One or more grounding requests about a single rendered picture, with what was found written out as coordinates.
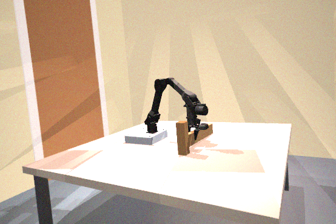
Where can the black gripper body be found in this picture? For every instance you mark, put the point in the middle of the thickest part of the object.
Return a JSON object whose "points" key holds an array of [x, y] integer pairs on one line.
{"points": [[192, 122]]}

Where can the wooden board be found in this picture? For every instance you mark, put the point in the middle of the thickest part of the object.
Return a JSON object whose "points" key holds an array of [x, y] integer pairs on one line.
{"points": [[201, 134]]}

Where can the wooden post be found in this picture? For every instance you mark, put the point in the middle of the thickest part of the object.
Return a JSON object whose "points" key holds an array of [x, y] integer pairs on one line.
{"points": [[182, 135]]}

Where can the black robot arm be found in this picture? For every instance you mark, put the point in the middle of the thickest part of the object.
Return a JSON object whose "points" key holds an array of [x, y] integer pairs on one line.
{"points": [[192, 103]]}

